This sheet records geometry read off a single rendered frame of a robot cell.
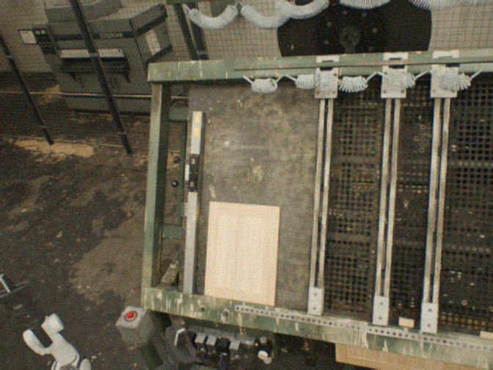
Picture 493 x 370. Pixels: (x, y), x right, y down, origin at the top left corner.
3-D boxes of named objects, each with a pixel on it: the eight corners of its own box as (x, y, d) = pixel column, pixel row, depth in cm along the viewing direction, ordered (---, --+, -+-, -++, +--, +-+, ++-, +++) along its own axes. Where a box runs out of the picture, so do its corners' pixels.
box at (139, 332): (126, 345, 218) (114, 324, 208) (137, 326, 227) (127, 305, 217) (146, 349, 214) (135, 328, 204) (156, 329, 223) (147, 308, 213)
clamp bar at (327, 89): (306, 309, 203) (295, 324, 181) (320, 63, 203) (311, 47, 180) (327, 312, 200) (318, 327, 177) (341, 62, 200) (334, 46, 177)
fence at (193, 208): (186, 291, 225) (183, 292, 221) (196, 112, 225) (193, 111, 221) (194, 292, 223) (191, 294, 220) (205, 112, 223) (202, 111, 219)
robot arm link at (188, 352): (175, 369, 111) (174, 391, 118) (207, 353, 115) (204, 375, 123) (155, 332, 118) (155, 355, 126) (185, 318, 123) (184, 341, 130)
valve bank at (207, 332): (182, 364, 224) (170, 338, 211) (192, 341, 235) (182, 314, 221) (272, 384, 208) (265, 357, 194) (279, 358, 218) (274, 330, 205)
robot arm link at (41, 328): (46, 299, 155) (61, 321, 159) (17, 316, 151) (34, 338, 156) (48, 313, 145) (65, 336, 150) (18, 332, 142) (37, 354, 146)
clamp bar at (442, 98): (414, 325, 187) (417, 343, 164) (431, 59, 187) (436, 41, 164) (439, 329, 184) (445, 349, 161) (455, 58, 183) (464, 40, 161)
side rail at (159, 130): (152, 282, 239) (141, 286, 229) (162, 88, 239) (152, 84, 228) (161, 283, 237) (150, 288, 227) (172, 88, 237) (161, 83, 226)
